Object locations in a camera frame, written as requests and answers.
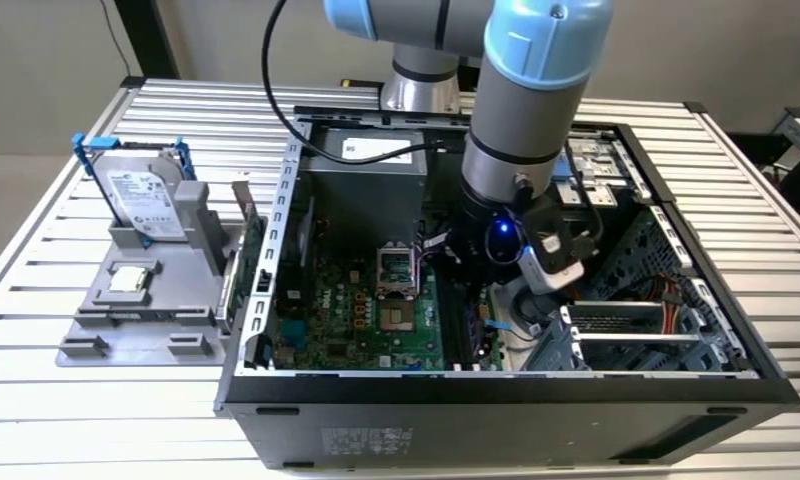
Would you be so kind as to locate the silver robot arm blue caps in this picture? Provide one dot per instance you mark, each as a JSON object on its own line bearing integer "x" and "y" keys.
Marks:
{"x": 526, "y": 125}

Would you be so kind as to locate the thin metal locking lever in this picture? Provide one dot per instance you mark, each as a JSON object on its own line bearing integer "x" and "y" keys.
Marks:
{"x": 417, "y": 272}

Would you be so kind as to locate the CPU socket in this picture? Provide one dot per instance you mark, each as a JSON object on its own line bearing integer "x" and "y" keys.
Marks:
{"x": 396, "y": 315}

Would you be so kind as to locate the grey power supply box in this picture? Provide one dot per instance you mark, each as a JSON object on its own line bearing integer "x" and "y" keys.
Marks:
{"x": 360, "y": 200}

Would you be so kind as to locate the blue plastic drive latch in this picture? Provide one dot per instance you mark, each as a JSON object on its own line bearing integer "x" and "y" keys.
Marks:
{"x": 561, "y": 170}

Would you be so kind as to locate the grey metal drive bay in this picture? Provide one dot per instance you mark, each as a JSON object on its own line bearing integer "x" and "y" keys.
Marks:
{"x": 596, "y": 175}

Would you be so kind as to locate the green motherboard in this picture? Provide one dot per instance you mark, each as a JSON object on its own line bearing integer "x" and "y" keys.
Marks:
{"x": 336, "y": 325}

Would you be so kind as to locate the metal disk bay cage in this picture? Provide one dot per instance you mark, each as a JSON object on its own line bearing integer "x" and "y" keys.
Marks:
{"x": 640, "y": 345}

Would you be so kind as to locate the black open PC case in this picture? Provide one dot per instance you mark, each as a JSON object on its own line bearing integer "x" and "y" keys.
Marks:
{"x": 440, "y": 430}

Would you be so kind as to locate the grey parts rack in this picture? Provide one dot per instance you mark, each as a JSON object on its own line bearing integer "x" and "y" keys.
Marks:
{"x": 179, "y": 280}

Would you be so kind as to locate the hard disk in blue carrier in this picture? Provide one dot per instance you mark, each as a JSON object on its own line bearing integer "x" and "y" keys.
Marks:
{"x": 135, "y": 200}

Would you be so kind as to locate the silver CPU chip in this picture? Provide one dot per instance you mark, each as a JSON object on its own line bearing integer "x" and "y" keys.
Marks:
{"x": 127, "y": 280}

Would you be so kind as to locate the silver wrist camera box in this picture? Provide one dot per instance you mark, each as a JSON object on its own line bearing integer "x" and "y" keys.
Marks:
{"x": 553, "y": 272}

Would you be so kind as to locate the graphics card with metal bracket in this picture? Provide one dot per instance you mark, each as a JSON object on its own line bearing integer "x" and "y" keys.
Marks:
{"x": 249, "y": 250}

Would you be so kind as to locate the black upright post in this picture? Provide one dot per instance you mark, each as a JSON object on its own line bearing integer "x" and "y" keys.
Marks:
{"x": 153, "y": 35}

